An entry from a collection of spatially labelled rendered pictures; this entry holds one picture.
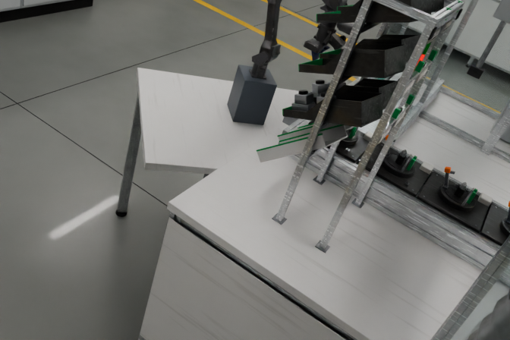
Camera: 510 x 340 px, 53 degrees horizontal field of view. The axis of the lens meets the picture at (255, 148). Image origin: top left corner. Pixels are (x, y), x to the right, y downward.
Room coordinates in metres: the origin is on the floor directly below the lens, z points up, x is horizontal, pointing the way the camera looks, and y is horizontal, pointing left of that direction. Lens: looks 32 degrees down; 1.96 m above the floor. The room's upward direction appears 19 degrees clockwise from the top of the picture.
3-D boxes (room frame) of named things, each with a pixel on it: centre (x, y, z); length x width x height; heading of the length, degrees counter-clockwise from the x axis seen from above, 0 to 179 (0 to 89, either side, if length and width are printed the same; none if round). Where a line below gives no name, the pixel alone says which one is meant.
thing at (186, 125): (1.92, 0.07, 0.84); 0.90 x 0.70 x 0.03; 113
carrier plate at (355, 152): (1.86, -0.31, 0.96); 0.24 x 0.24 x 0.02; 68
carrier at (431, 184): (1.68, -0.78, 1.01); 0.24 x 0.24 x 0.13; 68
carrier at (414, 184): (1.77, -0.55, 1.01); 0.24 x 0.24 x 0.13; 68
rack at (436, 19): (1.48, -0.29, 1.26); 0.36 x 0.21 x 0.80; 158
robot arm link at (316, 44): (1.89, -0.11, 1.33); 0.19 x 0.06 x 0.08; 158
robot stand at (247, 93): (1.97, 0.09, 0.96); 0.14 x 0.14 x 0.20; 23
